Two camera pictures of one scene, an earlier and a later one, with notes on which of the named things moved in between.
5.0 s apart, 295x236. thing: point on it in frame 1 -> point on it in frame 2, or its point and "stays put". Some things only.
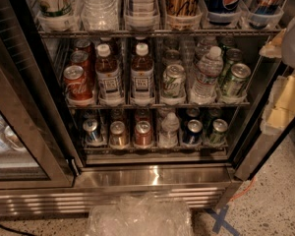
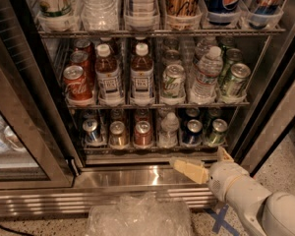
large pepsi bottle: (222, 2) stays put
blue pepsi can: (194, 132) stays put
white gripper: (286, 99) -> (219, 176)
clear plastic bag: (141, 214) stays put
